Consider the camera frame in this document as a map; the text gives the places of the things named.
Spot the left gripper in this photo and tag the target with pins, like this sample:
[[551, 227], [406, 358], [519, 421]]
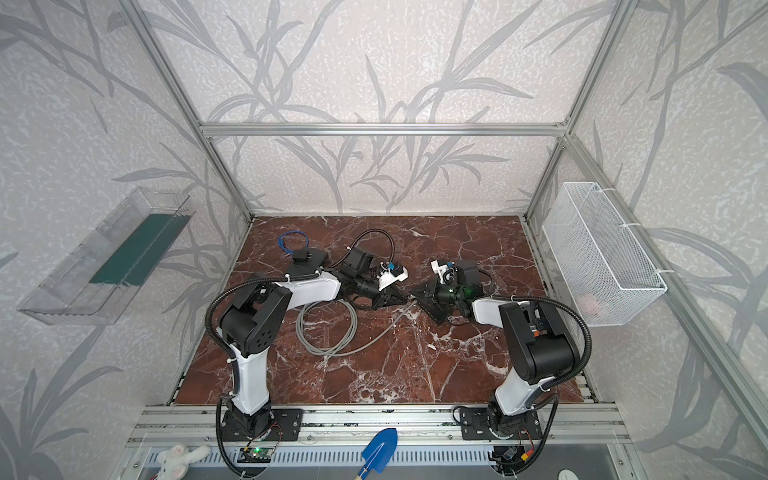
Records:
[[376, 293]]

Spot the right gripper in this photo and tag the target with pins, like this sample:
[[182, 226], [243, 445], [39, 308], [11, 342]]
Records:
[[438, 297]]

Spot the small black network switch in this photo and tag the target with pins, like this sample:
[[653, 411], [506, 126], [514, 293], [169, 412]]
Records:
[[436, 299]]

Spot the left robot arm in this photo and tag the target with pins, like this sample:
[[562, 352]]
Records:
[[245, 320]]

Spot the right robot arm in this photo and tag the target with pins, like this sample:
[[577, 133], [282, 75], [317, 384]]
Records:
[[549, 344]]

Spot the blue toy shovel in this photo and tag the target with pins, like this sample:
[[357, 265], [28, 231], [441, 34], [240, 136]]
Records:
[[378, 453]]

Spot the white plush bunny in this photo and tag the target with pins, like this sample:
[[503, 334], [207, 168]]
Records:
[[175, 462]]

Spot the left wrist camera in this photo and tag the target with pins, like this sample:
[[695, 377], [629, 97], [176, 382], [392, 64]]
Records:
[[391, 273]]

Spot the white wire mesh basket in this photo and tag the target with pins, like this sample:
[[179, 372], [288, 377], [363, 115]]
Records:
[[609, 275]]

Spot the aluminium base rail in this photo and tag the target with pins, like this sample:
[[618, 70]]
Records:
[[341, 424]]

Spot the clear plastic wall bin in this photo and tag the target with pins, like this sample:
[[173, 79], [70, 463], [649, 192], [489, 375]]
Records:
[[96, 282]]

